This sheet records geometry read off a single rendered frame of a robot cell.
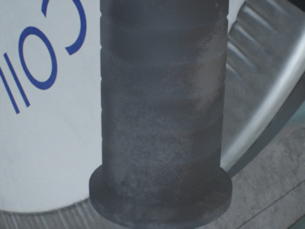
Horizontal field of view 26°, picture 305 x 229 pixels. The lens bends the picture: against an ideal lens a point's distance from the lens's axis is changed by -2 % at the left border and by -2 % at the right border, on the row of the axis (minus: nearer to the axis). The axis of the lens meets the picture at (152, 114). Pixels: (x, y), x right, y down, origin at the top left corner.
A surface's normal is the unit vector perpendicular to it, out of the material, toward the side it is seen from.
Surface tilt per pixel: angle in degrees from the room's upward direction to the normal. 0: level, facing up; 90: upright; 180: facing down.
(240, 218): 0
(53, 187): 90
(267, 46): 98
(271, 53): 92
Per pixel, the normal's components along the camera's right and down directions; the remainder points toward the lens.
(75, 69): -0.71, 0.32
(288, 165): 0.62, -0.13
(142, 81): -0.27, 0.36
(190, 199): 0.49, 0.34
